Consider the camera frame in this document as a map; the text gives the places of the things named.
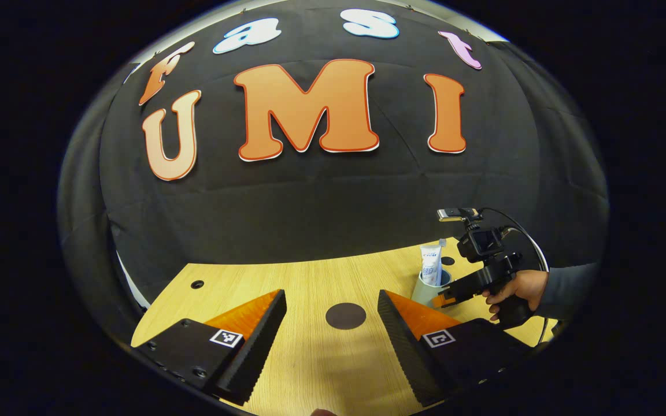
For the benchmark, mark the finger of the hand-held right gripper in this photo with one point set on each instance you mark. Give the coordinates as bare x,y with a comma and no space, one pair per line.
443,299

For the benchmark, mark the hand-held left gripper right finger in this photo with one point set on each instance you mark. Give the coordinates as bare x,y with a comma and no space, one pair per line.
405,346

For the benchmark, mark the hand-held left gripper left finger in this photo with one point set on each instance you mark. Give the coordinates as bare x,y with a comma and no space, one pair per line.
258,346

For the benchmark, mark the white toothpaste tube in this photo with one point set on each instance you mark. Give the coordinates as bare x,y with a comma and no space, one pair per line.
430,263

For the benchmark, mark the dark round coaster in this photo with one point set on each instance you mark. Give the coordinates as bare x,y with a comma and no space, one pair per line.
346,316

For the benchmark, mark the wooden desktop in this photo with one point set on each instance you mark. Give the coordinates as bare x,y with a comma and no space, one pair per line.
310,289

